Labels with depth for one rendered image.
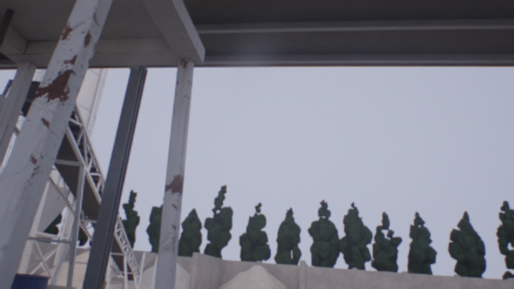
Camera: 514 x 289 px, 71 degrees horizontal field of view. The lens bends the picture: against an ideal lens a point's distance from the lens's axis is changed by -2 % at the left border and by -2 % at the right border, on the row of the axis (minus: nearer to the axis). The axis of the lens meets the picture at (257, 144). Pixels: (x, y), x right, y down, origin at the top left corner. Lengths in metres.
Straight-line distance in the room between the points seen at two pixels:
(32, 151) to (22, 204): 0.11
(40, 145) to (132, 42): 1.21
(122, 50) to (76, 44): 0.99
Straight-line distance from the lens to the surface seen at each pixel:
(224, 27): 5.68
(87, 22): 1.03
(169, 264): 1.59
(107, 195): 5.85
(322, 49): 5.99
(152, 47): 1.90
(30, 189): 0.80
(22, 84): 2.27
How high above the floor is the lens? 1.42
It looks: 20 degrees up
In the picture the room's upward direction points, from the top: 5 degrees clockwise
